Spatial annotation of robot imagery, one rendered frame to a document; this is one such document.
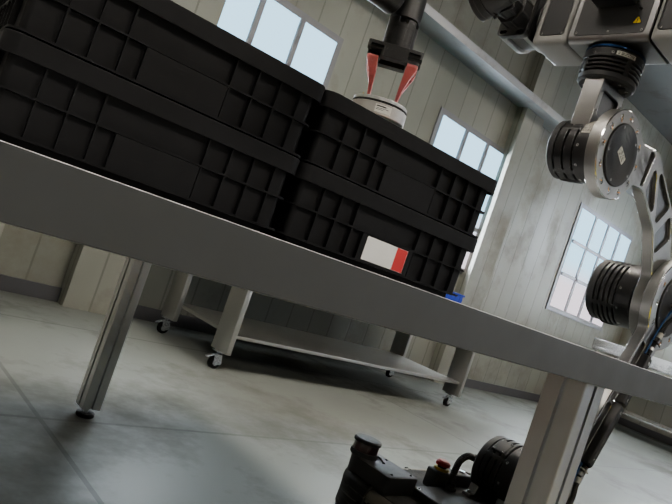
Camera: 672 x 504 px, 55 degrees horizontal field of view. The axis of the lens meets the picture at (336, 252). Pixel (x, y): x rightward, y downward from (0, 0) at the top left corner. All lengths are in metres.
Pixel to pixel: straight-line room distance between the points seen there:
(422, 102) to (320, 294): 4.75
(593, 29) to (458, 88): 3.86
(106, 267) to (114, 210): 3.42
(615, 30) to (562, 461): 1.02
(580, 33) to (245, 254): 1.36
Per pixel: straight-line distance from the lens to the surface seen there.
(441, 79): 5.35
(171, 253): 0.41
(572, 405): 0.98
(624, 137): 1.58
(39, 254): 3.79
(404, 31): 1.23
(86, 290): 3.80
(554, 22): 1.76
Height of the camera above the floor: 0.70
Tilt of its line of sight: 1 degrees up
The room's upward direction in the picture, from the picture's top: 19 degrees clockwise
